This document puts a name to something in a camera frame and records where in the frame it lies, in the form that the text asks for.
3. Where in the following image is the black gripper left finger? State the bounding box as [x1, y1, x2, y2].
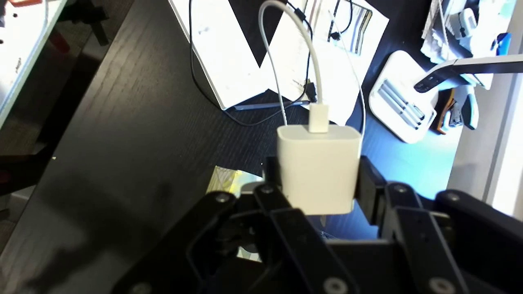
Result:
[111, 157, 361, 294]

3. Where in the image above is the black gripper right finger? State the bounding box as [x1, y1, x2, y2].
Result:
[356, 154, 523, 294]

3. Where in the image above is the white charger block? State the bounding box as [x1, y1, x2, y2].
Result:
[274, 123, 364, 218]

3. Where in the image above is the yellow patterned tissue box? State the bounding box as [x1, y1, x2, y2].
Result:
[204, 165, 264, 265]

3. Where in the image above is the papers stack on desk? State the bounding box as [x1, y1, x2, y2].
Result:
[186, 0, 353, 129]

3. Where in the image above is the white printed paper sheet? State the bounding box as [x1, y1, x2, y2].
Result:
[259, 0, 392, 128]

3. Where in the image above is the stack of books and papers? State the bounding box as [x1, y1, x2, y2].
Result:
[420, 0, 516, 92]

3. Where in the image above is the white perforated mounting table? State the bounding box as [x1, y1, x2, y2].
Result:
[0, 0, 70, 129]

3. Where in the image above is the grey laptop power cable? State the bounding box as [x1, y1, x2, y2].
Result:
[268, 48, 290, 128]

